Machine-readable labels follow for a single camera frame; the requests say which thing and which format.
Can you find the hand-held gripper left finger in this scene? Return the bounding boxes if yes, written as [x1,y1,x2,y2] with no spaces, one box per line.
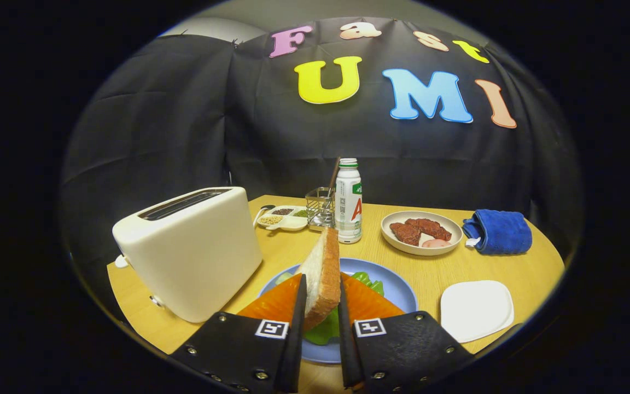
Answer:
[170,274,308,393]

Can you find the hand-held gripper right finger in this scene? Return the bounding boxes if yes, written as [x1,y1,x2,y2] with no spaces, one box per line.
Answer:
[338,272,474,393]

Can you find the green lettuce leaf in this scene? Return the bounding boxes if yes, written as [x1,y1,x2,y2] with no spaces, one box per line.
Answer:
[276,271,386,346]

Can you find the toasted bread slice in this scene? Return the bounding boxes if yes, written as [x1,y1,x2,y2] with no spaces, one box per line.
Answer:
[300,227,342,332]

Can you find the blue plate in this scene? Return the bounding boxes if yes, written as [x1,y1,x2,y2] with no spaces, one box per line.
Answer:
[259,257,418,365]

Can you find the cream plate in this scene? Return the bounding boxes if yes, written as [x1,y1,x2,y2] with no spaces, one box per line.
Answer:
[381,211,464,257]

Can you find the white divided seasoning dish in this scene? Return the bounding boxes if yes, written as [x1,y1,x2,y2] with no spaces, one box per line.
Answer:
[256,205,309,231]

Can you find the brown meat piece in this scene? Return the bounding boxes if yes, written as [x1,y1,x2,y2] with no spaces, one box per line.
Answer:
[405,218,452,242]
[389,222,421,247]

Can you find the clear utensil holder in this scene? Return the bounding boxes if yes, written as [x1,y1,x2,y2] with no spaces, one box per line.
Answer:
[305,187,336,228]

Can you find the white drink bottle green cap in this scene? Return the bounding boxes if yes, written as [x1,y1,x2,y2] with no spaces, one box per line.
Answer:
[335,158,363,245]

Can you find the white square plate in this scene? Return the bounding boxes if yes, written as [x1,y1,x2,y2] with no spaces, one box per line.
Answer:
[440,280,515,344]

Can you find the white toaster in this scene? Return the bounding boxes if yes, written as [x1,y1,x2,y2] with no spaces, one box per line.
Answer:
[112,186,264,323]

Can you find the blue folded towel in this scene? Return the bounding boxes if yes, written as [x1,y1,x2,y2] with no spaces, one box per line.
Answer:
[462,209,533,256]

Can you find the black backdrop cloth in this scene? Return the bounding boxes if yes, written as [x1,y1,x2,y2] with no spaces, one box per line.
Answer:
[59,16,584,258]

